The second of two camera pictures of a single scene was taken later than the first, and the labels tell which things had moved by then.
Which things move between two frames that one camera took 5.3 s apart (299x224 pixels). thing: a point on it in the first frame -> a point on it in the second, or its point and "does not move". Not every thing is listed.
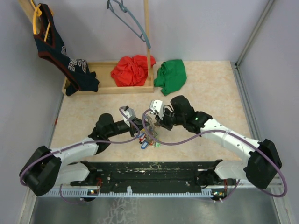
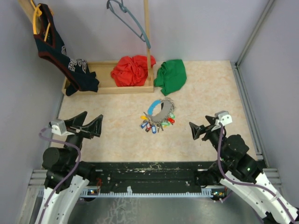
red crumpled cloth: (131, 71) does not move
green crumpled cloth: (172, 76) does not move
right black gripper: (163, 122) -> (208, 128)
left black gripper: (138, 122) -> (93, 129)
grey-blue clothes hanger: (124, 9) does not move
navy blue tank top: (51, 46) does not move
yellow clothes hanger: (37, 13) does not move
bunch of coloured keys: (147, 138) -> (153, 126)
